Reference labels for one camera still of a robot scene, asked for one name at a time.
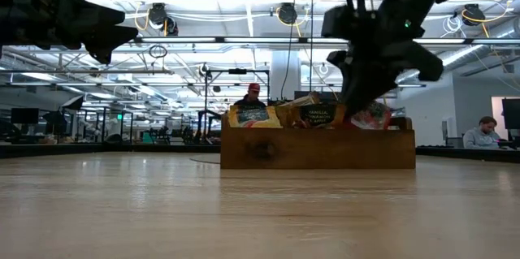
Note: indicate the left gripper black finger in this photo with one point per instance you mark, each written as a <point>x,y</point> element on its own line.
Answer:
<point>103,16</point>
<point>105,40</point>

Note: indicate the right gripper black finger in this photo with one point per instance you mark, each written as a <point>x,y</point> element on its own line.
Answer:
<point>378,92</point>
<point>353,96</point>

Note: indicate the red strawberry tea packet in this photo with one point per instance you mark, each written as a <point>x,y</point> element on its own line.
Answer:
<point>373,117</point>

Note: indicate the gold vanilla cinnamon tea packet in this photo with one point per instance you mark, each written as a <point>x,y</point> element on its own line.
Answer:
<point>302,100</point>
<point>319,115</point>

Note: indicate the wooden three-compartment tea box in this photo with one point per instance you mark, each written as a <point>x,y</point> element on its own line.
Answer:
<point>317,149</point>

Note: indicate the yellow peach tea packet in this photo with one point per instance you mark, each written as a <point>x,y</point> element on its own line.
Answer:
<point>254,117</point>

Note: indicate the person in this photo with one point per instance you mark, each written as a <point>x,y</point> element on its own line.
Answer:
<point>481,137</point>
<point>252,94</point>

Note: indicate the black desk monitor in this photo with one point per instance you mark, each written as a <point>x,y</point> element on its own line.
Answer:
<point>24,115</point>

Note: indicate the long ceiling light bar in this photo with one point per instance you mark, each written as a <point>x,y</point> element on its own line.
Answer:
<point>243,40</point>

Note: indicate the round grey mat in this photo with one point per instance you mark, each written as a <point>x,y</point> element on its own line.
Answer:
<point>205,161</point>

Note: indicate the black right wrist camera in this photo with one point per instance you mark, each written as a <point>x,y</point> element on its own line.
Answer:
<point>339,21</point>

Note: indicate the black frame workstation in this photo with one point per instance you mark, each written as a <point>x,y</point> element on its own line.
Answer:
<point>107,125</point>

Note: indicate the black background rig frame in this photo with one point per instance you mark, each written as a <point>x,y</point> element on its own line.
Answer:
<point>206,88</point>

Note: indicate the black wall monitor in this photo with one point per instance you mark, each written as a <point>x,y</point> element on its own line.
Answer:
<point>512,113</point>

